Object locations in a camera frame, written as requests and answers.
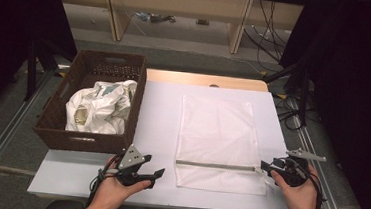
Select person's right hand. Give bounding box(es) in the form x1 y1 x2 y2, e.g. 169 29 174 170
267 160 323 209

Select metal floor rail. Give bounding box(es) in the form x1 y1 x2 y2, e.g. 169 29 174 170
0 66 55 205
284 96 362 209

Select brown woven basket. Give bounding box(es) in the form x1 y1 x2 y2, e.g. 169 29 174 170
32 46 149 158

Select white table cover sheet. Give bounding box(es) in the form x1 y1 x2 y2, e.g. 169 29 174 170
26 72 316 209

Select black floor cable bundle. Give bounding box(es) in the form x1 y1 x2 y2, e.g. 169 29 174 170
273 93 311 132

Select dark curtain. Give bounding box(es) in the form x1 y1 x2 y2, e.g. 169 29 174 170
267 0 371 209
0 0 82 134

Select light wooden shelf unit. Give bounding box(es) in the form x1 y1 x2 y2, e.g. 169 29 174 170
48 0 306 60

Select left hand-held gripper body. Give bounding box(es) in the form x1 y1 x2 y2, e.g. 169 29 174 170
113 142 158 190

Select hand-held gripper cable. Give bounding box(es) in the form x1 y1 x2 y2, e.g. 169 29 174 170
294 160 331 209
85 148 128 209

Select hanging black cables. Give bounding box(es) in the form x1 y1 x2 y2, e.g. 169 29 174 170
241 0 295 65

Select black metal stand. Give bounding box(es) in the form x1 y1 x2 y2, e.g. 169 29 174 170
259 54 316 127
22 36 79 106

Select left hand-held gripper cable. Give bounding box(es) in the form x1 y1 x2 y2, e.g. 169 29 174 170
85 148 128 209

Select small cable clutter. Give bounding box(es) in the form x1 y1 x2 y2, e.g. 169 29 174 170
132 11 177 25

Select person's left hand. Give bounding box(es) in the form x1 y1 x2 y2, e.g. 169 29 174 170
82 153 154 209

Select white garment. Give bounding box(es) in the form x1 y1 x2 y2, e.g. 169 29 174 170
63 74 138 137

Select right hand-held gripper cable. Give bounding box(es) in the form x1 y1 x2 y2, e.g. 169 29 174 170
294 160 331 209

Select white mesh laundry bag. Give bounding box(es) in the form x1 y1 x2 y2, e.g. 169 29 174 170
172 93 275 196

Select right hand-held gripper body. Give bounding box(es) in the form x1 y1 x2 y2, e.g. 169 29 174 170
276 146 328 191

